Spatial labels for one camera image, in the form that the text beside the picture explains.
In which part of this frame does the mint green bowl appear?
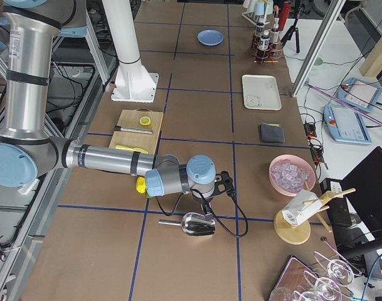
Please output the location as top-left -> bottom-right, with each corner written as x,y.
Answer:
312,56 -> 324,71

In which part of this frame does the lemon half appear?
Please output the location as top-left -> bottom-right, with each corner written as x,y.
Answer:
139,116 -> 152,126

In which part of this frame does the wine glass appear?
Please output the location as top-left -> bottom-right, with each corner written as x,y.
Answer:
303,270 -> 354,300
313,240 -> 362,287
269,287 -> 304,301

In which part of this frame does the near blue teach pendant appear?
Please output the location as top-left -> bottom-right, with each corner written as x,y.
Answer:
323,105 -> 372,145

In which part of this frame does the pink bowl with ice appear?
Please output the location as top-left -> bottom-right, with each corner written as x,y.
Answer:
268,154 -> 316,196

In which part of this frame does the metal scoop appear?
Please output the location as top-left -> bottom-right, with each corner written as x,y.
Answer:
159,213 -> 216,237

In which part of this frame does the dark folded cloth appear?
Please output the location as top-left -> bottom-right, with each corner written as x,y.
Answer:
258,123 -> 285,143

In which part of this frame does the cream rectangular tray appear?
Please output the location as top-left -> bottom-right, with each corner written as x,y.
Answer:
241,75 -> 282,111

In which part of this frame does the aluminium frame post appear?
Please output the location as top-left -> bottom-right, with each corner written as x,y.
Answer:
290,0 -> 346,97

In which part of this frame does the black monitor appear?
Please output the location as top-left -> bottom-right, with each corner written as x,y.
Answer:
341,146 -> 382,259

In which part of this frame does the black handled knife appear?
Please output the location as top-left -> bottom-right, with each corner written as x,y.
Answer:
114,125 -> 154,134

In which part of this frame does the blue teach pendant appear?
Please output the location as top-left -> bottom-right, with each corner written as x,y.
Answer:
323,105 -> 372,145
337,77 -> 382,113

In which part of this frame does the dark drink bottle middle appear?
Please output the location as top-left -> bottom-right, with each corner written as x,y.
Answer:
254,21 -> 265,44

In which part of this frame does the wooden cutting board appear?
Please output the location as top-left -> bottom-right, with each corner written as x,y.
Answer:
109,110 -> 163,154

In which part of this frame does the white paper carton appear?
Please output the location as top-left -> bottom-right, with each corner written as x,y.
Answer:
282,189 -> 322,226

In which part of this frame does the light blue plate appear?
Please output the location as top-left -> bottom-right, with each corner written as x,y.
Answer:
197,29 -> 224,46

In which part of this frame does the yellow lemon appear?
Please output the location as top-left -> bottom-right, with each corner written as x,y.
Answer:
135,176 -> 147,194

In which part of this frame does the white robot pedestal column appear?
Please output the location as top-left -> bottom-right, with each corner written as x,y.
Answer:
102,0 -> 159,103

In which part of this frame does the copper wire bottle rack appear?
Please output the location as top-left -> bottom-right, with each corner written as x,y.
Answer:
251,1 -> 279,63

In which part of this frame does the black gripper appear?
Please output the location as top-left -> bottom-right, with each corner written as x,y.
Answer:
191,171 -> 234,219

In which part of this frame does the dark drink bottle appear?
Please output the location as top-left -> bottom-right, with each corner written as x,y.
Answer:
258,30 -> 270,51
270,18 -> 279,43
254,21 -> 265,44

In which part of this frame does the red cylinder tube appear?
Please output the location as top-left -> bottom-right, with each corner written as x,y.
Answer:
278,1 -> 292,31

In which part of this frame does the dark drink bottle back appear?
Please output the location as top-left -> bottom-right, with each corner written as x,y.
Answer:
270,18 -> 279,43

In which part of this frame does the far blue teach pendant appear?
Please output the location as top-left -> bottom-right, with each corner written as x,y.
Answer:
337,77 -> 382,113

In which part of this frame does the white wire cup basket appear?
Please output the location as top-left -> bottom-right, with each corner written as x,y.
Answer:
241,0 -> 273,24

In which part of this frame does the blue plastic cup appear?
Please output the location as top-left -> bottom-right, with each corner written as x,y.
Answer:
253,0 -> 273,16

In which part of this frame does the dark drink bottle front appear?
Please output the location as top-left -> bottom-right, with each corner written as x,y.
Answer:
258,30 -> 270,51

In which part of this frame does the wooden stand with round base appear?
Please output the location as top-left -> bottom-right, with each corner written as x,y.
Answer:
273,188 -> 356,245

